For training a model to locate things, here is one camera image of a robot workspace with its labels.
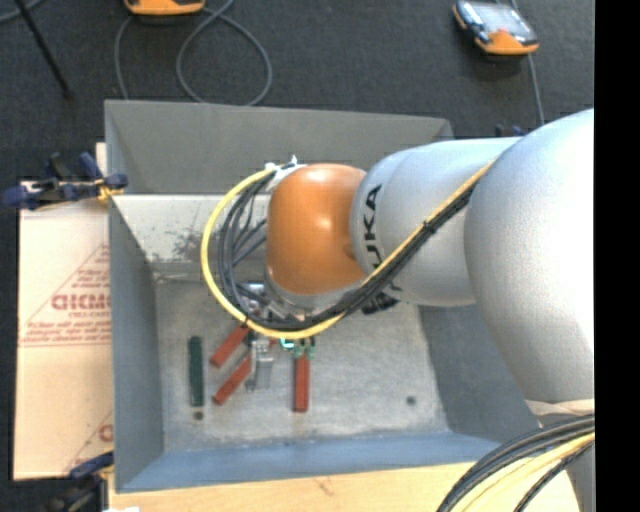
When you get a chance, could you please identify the red-brown flat block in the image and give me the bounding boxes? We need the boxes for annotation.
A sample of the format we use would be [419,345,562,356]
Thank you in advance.
[208,323,252,369]
[211,353,253,406]
[291,351,312,414]

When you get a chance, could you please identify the brown cardboard board, red print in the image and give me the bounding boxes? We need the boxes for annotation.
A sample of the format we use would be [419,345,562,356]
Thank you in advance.
[12,141,116,482]

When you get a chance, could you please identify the dark green flat block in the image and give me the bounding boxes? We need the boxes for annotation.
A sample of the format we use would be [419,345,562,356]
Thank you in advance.
[187,335,206,408]

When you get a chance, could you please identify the grey metal bin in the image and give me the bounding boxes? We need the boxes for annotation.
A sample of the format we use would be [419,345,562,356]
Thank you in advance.
[103,98,542,494]

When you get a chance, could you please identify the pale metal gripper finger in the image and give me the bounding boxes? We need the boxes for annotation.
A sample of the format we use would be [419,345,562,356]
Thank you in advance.
[257,344,276,391]
[244,344,260,393]

